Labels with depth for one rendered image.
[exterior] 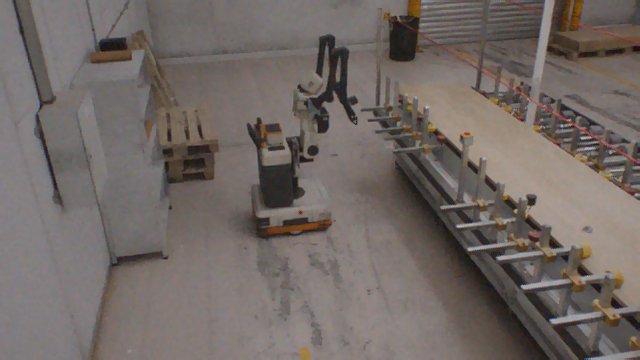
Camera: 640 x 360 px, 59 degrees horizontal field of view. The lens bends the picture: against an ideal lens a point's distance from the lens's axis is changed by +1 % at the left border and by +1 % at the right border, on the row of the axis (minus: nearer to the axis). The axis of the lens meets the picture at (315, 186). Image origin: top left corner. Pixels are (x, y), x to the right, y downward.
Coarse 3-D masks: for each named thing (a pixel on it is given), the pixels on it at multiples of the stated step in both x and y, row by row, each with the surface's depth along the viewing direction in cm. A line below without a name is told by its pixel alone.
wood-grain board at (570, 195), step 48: (432, 96) 550; (480, 96) 546; (480, 144) 443; (528, 144) 441; (528, 192) 371; (576, 192) 370; (624, 192) 368; (576, 240) 320; (624, 240) 318; (624, 288) 281
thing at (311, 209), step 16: (256, 192) 514; (304, 192) 510; (320, 192) 510; (272, 208) 487; (288, 208) 486; (304, 208) 488; (320, 208) 489; (272, 224) 487; (288, 224) 489; (304, 224) 493; (320, 224) 496
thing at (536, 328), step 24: (408, 120) 553; (432, 144) 498; (408, 168) 576; (456, 168) 452; (432, 192) 520; (504, 216) 383; (456, 240) 475; (552, 240) 330; (480, 264) 429; (552, 264) 333; (504, 288) 398; (600, 288) 292; (528, 312) 373; (528, 336) 375; (552, 336) 348; (624, 336) 278
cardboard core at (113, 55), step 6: (90, 54) 438; (96, 54) 438; (102, 54) 439; (108, 54) 439; (114, 54) 440; (120, 54) 441; (126, 54) 441; (96, 60) 439; (102, 60) 440; (108, 60) 441; (114, 60) 443; (120, 60) 444
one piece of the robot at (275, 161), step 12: (264, 144) 468; (276, 144) 476; (288, 144) 483; (264, 156) 461; (276, 156) 463; (288, 156) 465; (264, 168) 467; (276, 168) 468; (288, 168) 470; (264, 180) 471; (276, 180) 473; (288, 180) 475; (264, 192) 478; (276, 192) 478; (288, 192) 480; (276, 204) 483; (288, 204) 486
